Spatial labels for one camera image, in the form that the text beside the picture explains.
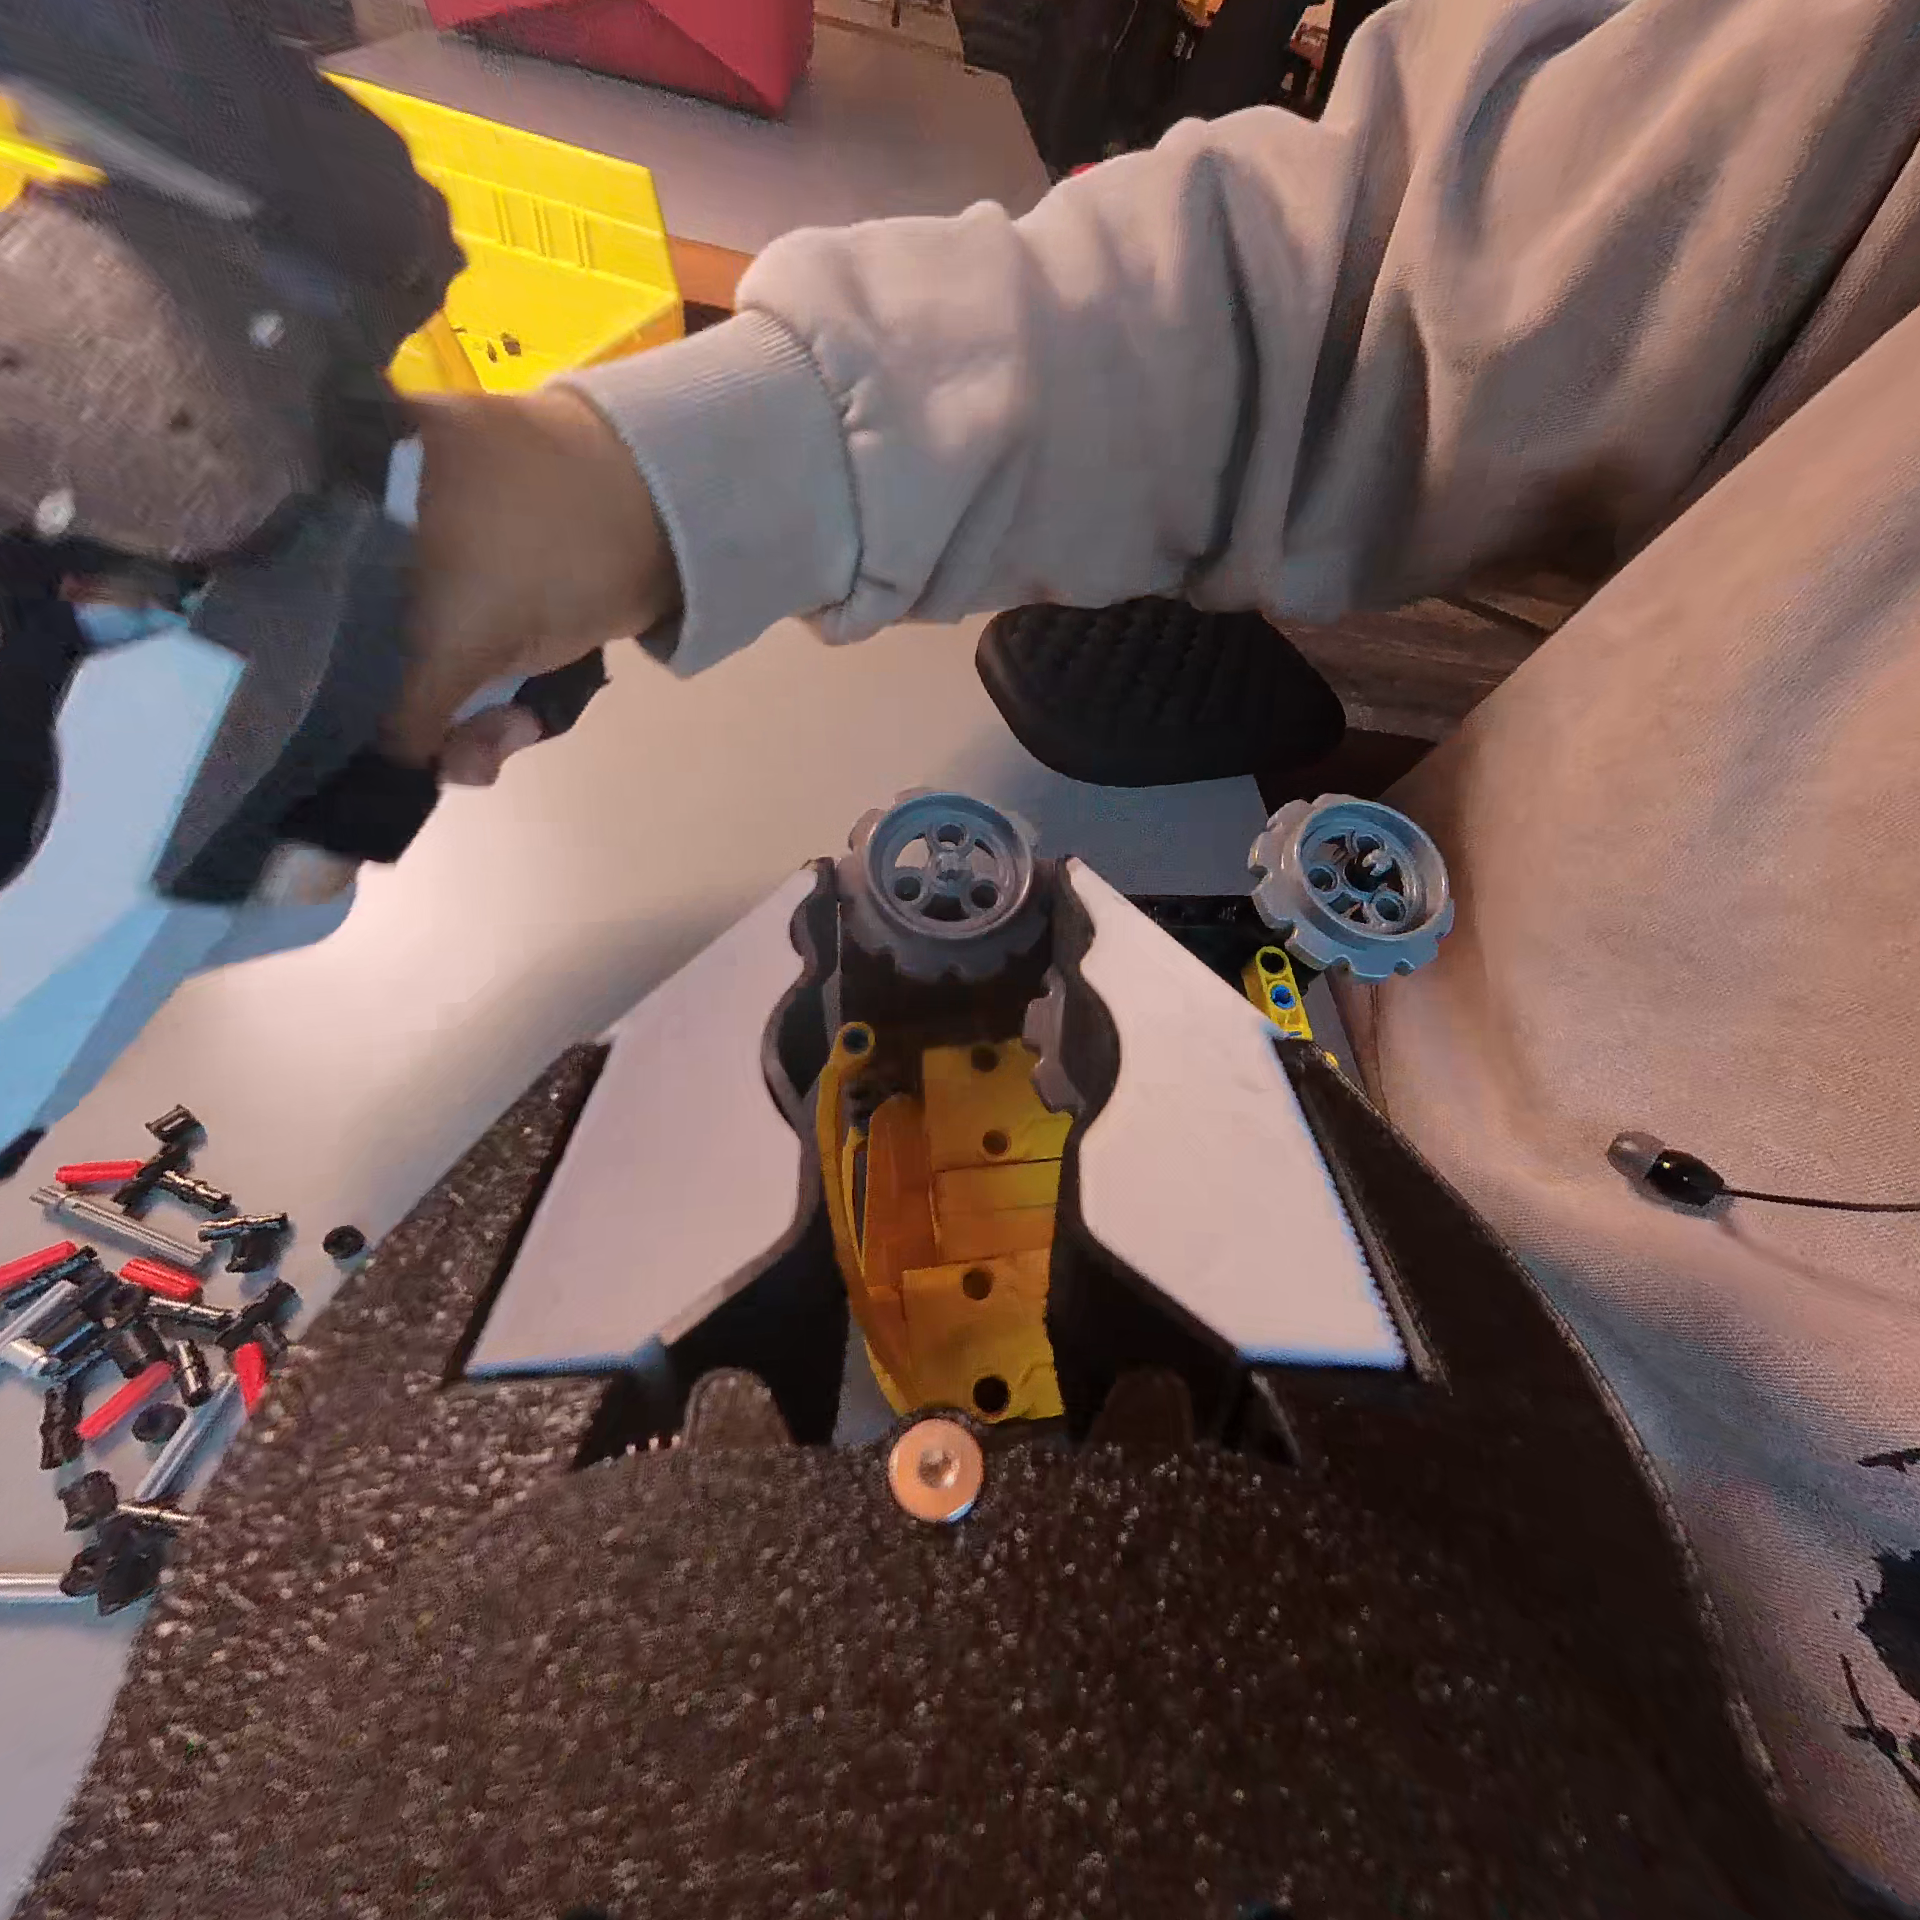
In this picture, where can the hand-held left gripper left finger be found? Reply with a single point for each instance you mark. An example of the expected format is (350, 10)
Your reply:
(643, 1199)

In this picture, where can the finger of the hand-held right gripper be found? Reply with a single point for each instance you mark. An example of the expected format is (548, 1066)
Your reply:
(118, 782)

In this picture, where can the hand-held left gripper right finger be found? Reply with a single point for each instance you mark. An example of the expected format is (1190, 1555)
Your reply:
(1228, 1199)

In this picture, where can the yellow toy brick vehicle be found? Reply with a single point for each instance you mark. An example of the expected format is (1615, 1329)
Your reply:
(974, 1199)

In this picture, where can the grey toy wheel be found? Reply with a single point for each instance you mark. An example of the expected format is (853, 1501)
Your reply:
(945, 885)
(1349, 885)

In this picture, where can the person's right forearm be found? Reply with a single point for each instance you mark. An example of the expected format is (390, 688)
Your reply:
(1198, 377)

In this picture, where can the person's right hand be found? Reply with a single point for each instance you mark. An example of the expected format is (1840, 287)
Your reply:
(522, 541)

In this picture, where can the yellow plastic bin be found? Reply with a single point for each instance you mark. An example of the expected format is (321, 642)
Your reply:
(556, 256)

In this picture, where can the beige printed sweatshirt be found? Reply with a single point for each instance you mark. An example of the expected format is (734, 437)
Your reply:
(1649, 974)

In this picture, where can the black textured pad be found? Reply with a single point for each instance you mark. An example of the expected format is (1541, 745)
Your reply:
(1153, 692)

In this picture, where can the pile of small brick pins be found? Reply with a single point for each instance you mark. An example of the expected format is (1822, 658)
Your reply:
(118, 1337)

